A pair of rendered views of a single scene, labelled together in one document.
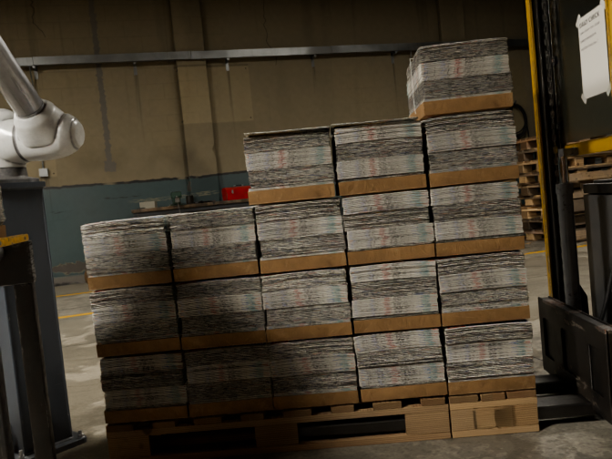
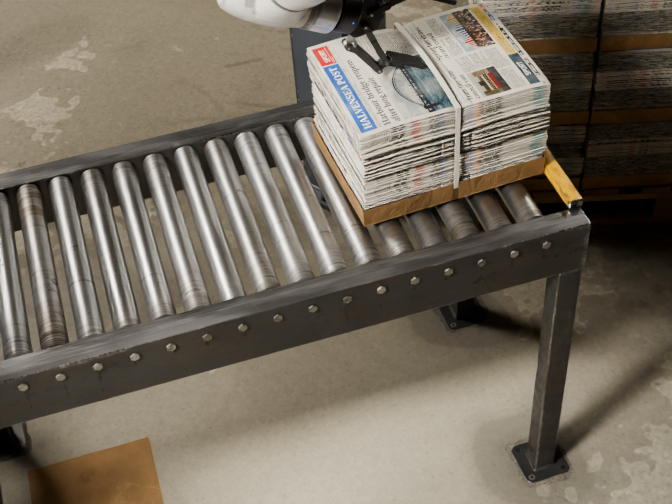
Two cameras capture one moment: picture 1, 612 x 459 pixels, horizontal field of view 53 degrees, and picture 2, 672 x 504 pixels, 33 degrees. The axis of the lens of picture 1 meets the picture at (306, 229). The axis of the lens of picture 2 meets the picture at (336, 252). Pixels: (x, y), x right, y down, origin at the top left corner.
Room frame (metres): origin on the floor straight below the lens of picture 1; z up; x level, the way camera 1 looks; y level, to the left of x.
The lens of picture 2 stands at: (-0.21, 1.12, 2.28)
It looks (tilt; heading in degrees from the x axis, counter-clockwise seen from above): 46 degrees down; 1
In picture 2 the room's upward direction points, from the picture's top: 5 degrees counter-clockwise
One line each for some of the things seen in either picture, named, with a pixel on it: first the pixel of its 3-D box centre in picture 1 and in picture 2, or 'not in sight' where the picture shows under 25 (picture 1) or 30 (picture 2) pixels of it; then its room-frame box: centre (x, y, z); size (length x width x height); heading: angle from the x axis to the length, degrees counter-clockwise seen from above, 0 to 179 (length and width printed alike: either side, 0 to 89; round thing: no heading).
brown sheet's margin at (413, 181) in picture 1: (377, 185); not in sight; (2.21, -0.27, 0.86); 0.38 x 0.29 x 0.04; 179
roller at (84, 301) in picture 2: not in sight; (75, 259); (1.30, 1.63, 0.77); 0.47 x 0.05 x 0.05; 15
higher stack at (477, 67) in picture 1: (466, 237); not in sight; (2.20, -0.57, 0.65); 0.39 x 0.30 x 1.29; 177
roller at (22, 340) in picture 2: not in sight; (7, 276); (1.26, 1.76, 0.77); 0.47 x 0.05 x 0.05; 15
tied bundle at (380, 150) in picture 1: (374, 161); not in sight; (2.21, -0.27, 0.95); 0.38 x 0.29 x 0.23; 179
